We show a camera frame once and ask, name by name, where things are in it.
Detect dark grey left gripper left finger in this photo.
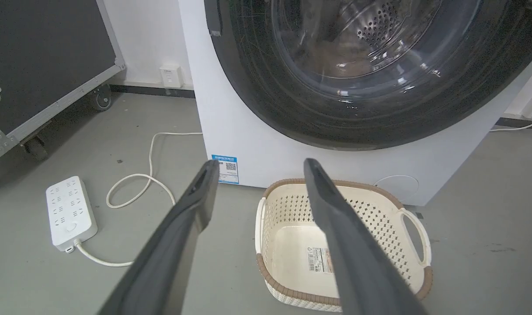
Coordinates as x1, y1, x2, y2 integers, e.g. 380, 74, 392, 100
98, 160, 220, 315

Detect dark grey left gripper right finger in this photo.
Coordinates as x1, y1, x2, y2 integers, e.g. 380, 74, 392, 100
303, 158, 427, 315

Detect dark round washing machine door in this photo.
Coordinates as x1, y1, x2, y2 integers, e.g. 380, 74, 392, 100
204, 0, 532, 151

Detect white front-load washing machine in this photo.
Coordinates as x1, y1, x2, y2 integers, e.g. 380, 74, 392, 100
178, 0, 532, 207

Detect cream plastic laundry basket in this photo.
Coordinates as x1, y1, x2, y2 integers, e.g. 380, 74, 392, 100
255, 178, 433, 313

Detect blue energy label sticker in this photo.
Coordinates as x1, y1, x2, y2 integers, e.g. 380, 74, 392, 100
212, 154, 240, 185

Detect white power strip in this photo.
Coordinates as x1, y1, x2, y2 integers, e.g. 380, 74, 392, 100
46, 176, 98, 253

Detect black caster wheel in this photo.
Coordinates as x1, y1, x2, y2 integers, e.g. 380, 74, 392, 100
23, 136, 49, 161
92, 85, 113, 112

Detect black flight case aluminium edges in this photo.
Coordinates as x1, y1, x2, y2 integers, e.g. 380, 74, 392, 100
0, 0, 126, 193

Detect white power strip cable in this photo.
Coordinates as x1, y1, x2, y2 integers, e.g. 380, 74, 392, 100
73, 131, 204, 267

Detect white wall socket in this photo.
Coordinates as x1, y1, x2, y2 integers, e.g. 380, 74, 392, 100
160, 65, 183, 88

